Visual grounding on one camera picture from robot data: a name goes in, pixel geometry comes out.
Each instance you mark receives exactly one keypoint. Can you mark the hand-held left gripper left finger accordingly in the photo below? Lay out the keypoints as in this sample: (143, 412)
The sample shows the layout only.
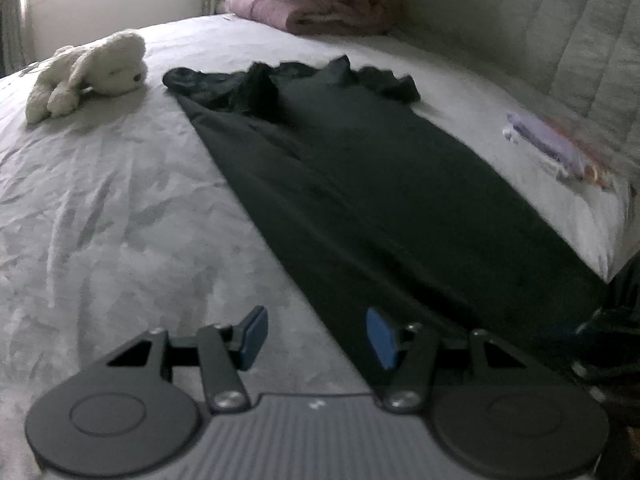
(256, 335)

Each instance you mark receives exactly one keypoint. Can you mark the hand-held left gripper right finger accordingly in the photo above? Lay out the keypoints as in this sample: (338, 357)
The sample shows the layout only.
(379, 337)

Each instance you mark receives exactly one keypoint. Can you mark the black garment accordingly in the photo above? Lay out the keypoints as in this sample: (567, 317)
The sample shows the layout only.
(375, 185)

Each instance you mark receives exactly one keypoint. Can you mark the bed with grey sheet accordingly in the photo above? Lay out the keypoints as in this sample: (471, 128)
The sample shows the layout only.
(125, 210)

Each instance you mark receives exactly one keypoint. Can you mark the purple packet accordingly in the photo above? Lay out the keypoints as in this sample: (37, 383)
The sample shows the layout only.
(555, 145)

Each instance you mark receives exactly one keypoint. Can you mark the white plush dog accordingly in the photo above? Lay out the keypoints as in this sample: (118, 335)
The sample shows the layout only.
(105, 67)

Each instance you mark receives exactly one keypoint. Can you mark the pink folded quilt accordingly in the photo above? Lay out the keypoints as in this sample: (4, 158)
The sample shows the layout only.
(325, 5)

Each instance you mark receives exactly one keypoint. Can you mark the grey quilted headboard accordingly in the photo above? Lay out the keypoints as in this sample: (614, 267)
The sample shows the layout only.
(540, 30)

